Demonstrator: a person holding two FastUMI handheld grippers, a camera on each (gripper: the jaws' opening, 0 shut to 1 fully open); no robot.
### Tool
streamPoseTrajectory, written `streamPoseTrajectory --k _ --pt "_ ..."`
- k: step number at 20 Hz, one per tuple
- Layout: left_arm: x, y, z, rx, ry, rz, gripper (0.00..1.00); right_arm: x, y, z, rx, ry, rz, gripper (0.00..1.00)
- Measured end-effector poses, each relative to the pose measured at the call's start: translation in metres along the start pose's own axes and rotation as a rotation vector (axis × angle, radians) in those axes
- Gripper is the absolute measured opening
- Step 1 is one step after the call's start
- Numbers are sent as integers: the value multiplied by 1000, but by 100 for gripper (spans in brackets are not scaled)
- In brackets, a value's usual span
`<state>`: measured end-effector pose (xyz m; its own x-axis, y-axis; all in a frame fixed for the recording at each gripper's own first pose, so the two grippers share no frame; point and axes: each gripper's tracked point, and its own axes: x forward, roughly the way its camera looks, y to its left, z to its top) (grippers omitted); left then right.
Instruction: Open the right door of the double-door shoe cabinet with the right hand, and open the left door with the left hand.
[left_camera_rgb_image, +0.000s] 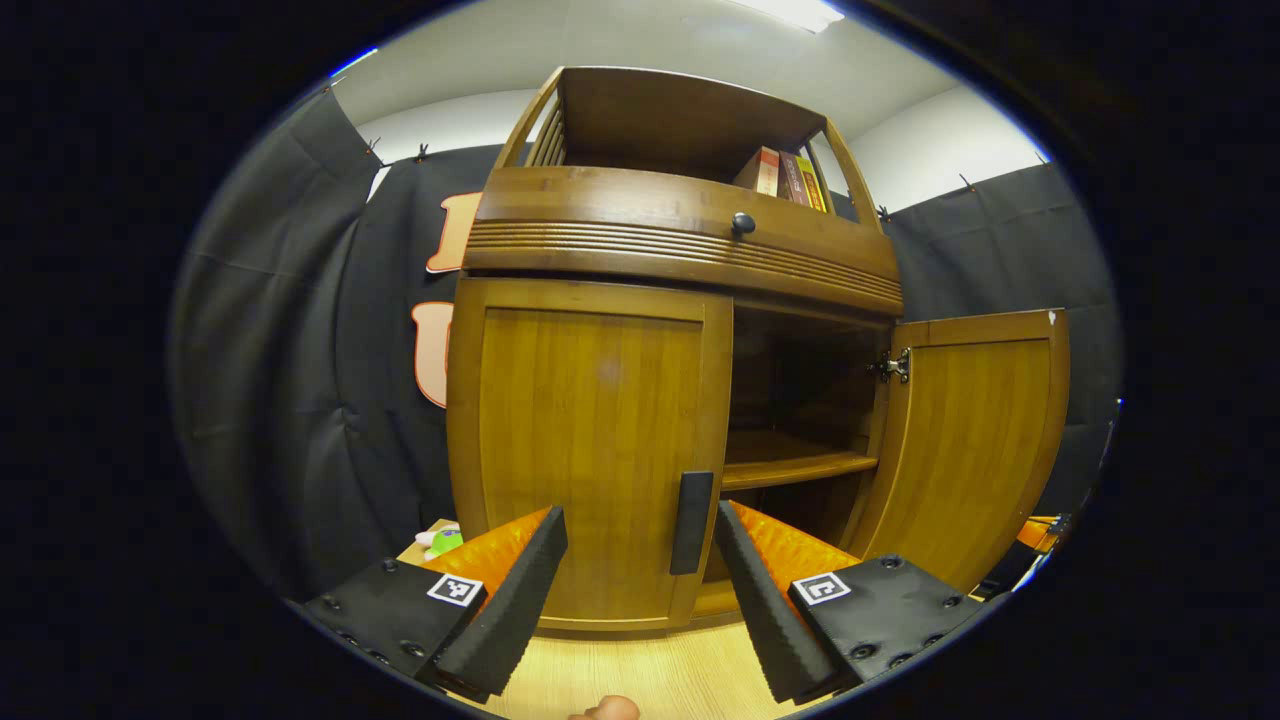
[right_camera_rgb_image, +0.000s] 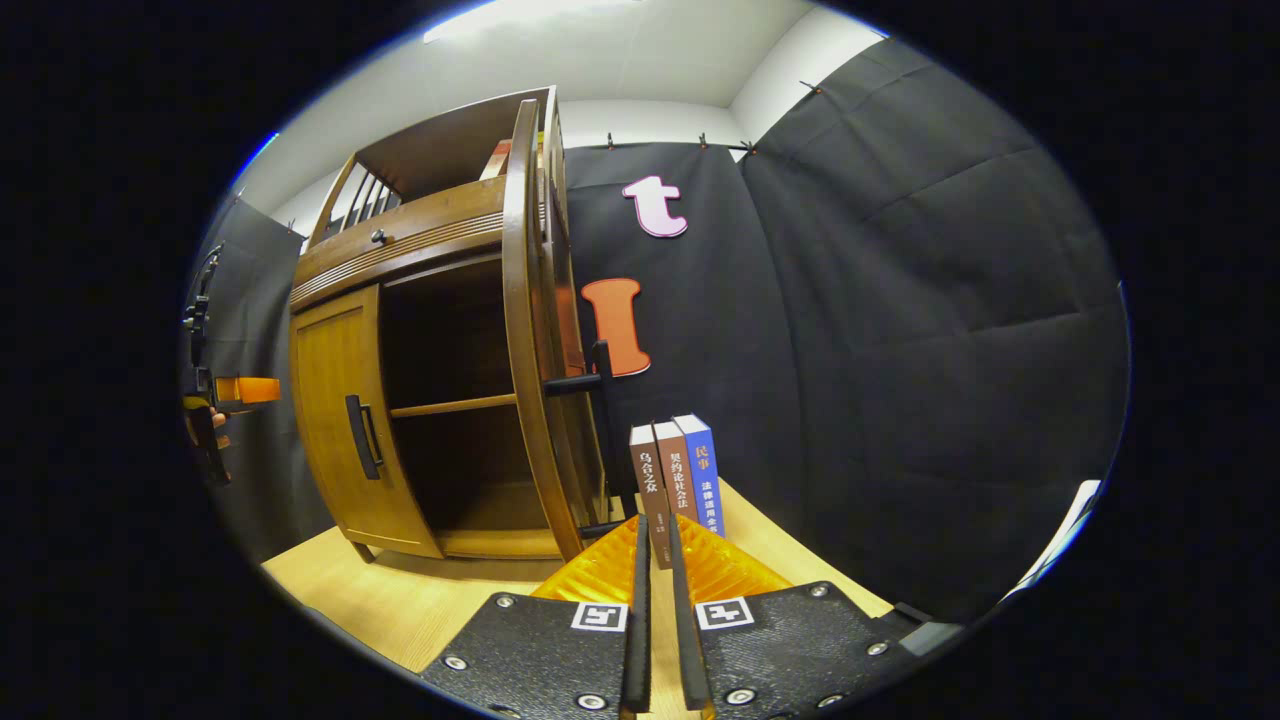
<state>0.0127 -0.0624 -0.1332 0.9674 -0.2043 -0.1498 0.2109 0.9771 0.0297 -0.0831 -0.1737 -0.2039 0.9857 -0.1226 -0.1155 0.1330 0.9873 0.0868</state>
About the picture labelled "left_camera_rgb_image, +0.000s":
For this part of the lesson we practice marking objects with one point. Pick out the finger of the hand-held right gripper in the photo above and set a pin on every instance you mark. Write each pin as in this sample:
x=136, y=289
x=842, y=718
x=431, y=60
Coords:
x=1035, y=531

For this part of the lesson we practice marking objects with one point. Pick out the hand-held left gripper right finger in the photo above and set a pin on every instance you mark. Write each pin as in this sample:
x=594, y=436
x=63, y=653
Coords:
x=760, y=610

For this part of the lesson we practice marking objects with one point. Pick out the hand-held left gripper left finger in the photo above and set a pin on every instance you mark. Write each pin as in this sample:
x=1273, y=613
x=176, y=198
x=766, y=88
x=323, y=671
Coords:
x=520, y=600

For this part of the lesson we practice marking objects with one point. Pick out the wooden shoe cabinet door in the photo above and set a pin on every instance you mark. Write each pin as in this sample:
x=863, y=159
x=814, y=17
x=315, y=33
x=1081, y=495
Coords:
x=580, y=430
x=970, y=440

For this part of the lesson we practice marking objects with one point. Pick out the wooden double-door shoe cabinet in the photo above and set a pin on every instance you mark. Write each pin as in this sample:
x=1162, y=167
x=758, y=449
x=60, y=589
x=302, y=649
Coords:
x=660, y=120

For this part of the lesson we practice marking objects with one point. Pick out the metal door hinge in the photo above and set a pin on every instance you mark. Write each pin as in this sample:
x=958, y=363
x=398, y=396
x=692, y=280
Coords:
x=890, y=365

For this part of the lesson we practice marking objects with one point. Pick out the wooden cabinet drawer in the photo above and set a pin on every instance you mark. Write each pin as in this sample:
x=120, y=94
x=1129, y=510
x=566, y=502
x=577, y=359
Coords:
x=600, y=200

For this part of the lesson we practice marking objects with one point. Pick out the pink green plush toy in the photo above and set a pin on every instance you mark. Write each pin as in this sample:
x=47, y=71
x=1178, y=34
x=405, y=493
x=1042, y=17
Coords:
x=440, y=541

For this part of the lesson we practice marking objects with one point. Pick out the wooden inner shelf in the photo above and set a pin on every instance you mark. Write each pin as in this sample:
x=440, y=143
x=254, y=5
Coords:
x=790, y=464

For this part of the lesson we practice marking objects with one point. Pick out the black backdrop cloth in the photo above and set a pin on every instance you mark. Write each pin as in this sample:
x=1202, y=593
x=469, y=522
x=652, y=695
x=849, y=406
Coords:
x=280, y=350

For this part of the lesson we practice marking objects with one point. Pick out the black drawer knob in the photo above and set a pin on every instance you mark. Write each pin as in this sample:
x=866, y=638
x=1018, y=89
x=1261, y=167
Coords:
x=742, y=223

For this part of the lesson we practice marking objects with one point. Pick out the yellow book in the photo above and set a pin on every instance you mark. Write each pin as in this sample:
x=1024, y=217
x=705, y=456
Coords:
x=812, y=186

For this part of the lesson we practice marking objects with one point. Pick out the brown book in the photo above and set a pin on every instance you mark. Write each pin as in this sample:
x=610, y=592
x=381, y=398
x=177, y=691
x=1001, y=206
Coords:
x=792, y=178

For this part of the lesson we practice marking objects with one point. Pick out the tan red book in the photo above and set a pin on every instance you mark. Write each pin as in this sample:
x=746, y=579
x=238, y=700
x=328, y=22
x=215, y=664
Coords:
x=765, y=172

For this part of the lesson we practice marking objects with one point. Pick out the small ceiling light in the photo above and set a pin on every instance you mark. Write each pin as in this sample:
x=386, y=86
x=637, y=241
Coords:
x=355, y=60

